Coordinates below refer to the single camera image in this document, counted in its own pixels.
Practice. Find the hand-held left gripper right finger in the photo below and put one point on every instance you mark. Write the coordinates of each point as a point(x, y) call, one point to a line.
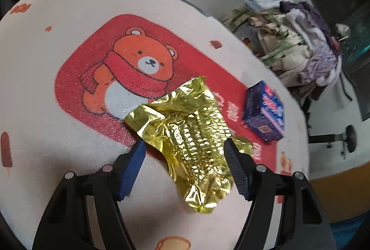
point(237, 169)

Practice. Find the gold foil wrapper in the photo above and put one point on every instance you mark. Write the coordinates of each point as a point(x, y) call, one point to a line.
point(190, 143)

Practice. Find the pile of clothes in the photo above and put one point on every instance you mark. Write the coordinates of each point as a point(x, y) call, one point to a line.
point(292, 44)

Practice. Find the black exercise bike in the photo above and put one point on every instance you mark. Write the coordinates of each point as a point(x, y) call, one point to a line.
point(338, 134)

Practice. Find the bear printed table mat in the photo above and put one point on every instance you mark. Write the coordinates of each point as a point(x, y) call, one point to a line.
point(57, 111)

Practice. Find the blue cardboard box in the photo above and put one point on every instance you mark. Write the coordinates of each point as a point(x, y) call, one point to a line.
point(266, 112)

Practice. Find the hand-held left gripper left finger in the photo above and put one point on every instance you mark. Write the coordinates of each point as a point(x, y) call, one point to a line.
point(133, 172)

